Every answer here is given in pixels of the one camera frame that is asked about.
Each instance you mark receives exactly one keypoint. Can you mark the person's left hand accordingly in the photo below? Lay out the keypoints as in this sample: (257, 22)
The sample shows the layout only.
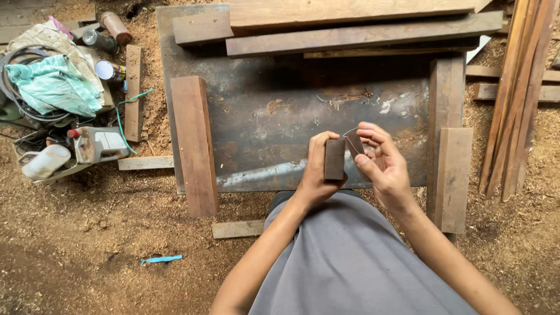
(313, 175)

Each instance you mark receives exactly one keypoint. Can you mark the person's right hand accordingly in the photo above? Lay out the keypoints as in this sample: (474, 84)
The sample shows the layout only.
(389, 175)

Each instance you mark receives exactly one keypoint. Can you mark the brown sandpaper piece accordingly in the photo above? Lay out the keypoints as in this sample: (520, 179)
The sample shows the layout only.
(354, 142)

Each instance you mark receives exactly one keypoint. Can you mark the grey brown wooden plank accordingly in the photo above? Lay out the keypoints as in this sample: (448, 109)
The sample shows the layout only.
(455, 179)

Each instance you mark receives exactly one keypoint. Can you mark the small pale wooden lath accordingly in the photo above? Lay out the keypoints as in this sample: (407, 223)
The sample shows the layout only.
(146, 162)
(238, 229)

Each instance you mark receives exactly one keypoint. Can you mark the person's grey shirt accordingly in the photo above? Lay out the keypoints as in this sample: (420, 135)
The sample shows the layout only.
(350, 262)

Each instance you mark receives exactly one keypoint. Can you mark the tall dark wooden plank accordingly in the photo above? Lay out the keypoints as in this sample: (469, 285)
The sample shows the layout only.
(444, 96)

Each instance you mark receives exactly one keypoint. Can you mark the thin wooden lath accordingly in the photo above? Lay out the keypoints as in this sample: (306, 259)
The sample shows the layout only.
(385, 53)

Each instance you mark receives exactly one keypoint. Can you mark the reddish brown wooden plank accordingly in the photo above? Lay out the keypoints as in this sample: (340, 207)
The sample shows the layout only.
(194, 144)

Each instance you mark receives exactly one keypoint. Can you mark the weathered wooden batten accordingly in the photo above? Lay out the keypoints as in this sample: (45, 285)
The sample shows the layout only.
(485, 91)
(481, 71)

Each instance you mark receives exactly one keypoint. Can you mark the long dark brown plank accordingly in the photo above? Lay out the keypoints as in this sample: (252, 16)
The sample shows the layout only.
(363, 37)

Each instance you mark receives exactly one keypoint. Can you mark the bundle of long wooden strips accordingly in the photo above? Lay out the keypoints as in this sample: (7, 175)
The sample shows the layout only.
(520, 96)

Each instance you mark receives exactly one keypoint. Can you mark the white paper sheet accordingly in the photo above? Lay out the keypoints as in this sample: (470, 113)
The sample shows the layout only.
(477, 49)

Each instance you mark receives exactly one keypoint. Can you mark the long light brown plank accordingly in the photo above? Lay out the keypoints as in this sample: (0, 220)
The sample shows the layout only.
(341, 11)

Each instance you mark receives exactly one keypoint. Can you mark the blue plastic strip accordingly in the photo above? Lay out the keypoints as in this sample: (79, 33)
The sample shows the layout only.
(162, 259)

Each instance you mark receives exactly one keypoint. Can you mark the short dark wooden block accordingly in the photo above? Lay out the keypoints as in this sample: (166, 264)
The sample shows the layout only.
(201, 28)

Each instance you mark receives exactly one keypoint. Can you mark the narrow brown wooden plank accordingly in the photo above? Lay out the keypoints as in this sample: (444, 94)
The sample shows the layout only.
(134, 92)

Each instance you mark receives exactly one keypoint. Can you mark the grey jerrycan with red cap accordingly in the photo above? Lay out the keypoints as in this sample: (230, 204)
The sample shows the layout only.
(103, 144)

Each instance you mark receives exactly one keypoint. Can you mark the white capped spray can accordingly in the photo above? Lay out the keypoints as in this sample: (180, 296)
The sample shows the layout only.
(109, 71)

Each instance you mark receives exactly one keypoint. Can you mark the brown plastic bottle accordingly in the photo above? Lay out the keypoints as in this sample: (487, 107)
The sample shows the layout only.
(116, 27)

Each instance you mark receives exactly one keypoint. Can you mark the dark spray can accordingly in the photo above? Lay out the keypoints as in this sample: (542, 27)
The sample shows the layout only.
(99, 41)

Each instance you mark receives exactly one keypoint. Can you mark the white plastic jug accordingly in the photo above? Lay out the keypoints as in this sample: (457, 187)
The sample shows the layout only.
(46, 162)

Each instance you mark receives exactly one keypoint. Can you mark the teal striped cloth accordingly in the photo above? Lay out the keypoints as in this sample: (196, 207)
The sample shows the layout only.
(57, 85)

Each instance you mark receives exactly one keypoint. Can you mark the beige dirty cloth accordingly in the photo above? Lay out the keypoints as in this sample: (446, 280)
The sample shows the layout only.
(57, 43)

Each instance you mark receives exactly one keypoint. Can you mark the pink plastic scrap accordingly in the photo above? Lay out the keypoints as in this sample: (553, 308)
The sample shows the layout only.
(60, 27)

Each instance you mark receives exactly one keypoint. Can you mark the pile of old boards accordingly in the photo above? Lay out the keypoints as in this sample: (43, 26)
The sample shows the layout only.
(30, 15)

